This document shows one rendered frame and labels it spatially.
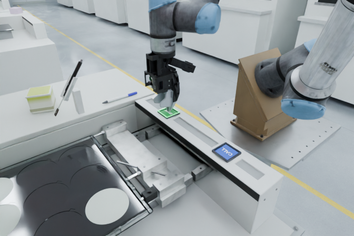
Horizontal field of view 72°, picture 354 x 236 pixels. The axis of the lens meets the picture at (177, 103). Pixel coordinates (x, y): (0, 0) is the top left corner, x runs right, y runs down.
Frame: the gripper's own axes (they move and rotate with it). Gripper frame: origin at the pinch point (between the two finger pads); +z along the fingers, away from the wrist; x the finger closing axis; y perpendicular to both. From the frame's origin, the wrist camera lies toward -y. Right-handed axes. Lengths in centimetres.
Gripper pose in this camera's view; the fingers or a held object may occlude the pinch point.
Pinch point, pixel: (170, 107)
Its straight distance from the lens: 82.1
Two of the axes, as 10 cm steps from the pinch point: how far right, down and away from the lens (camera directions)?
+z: 0.0, 8.8, 4.8
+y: -7.9, 3.0, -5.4
